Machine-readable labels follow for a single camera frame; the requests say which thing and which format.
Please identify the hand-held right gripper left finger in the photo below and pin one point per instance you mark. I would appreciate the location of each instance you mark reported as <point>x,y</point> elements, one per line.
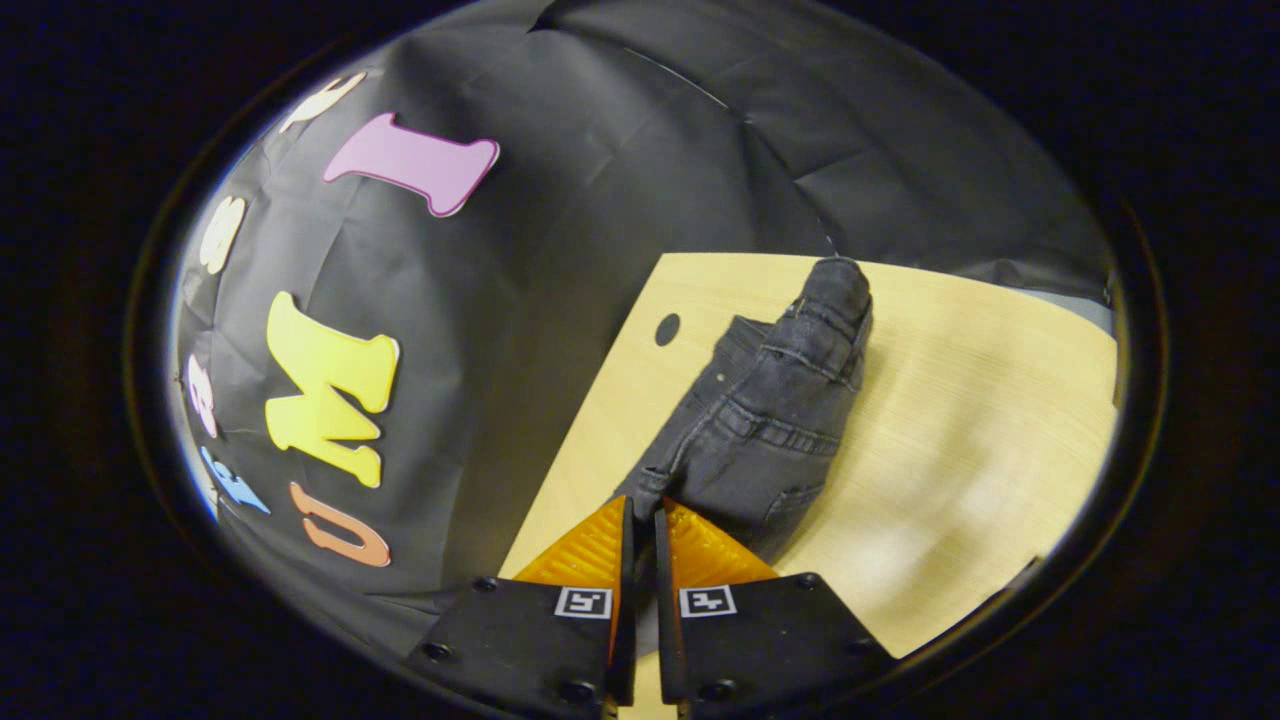
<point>520,640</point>

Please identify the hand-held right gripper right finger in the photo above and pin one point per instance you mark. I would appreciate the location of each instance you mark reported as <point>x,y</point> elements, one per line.
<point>760,650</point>

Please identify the dark grey jeans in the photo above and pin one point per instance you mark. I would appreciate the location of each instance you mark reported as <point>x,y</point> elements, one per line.
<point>770,420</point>

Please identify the black backdrop cloth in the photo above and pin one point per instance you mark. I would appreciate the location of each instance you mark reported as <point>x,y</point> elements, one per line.
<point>600,150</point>

